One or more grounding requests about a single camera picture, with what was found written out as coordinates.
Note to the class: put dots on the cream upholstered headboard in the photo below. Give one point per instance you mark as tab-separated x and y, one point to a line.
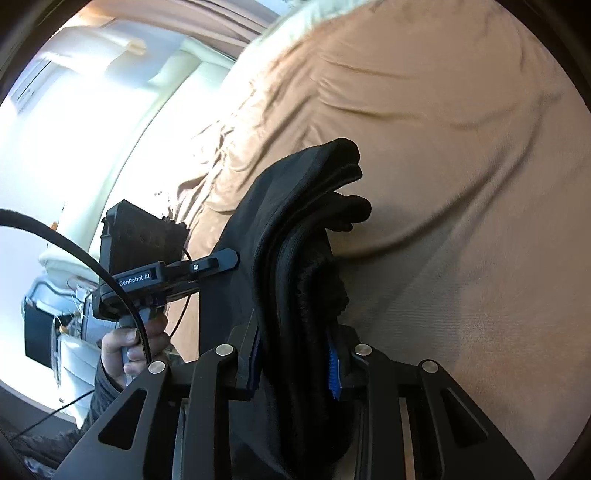
106	105

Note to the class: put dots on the grey white nightstand left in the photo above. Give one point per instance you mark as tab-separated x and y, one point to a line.
61	333

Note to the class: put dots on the brown orange blanket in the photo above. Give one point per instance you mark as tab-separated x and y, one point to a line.
475	146

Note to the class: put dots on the person's left hand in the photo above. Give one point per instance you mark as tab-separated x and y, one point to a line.
122	353

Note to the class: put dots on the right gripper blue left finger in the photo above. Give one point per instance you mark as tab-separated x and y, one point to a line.
246	339

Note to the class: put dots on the black pants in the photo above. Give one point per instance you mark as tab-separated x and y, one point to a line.
287	282

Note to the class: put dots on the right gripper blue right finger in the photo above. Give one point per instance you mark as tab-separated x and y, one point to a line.
335	384

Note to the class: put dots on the pink curtain left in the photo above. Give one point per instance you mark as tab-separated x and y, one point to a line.
226	26

